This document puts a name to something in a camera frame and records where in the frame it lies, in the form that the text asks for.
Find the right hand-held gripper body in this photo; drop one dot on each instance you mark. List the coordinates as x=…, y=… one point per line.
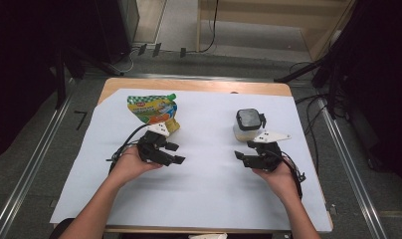
x=268, y=156

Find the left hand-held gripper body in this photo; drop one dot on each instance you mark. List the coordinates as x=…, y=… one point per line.
x=149, y=147

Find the clear jar with black lid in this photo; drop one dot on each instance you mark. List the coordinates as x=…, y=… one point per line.
x=248, y=119

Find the yellow green spout pouch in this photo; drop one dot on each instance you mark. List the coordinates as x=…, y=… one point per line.
x=152, y=111

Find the person's left hand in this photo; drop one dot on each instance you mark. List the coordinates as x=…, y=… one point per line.
x=129, y=167

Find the person's right hand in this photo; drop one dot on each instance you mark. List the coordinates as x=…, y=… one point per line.
x=282, y=181

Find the white paper sheet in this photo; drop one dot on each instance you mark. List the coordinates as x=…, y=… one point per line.
x=205, y=199

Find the wooden table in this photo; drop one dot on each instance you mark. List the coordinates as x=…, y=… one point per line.
x=222, y=85

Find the angled black tape mark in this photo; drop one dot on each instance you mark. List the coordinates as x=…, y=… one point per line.
x=80, y=116

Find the black stand leg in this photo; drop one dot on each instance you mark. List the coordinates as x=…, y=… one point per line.
x=298, y=70

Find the short black tape strip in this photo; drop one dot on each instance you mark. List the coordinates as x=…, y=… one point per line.
x=142, y=49
x=157, y=49
x=183, y=52

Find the black upright stand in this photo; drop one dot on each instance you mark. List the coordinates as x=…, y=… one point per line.
x=60, y=83

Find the black cabinet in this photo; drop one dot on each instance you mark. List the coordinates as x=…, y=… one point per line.
x=114, y=30

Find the dark curtain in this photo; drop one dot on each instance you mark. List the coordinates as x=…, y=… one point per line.
x=384, y=83
x=23, y=66

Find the metal floor rail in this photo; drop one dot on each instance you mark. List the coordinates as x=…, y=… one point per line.
x=195, y=77
x=33, y=159
x=351, y=166

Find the light wooden frame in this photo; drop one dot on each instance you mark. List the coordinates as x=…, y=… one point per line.
x=272, y=13

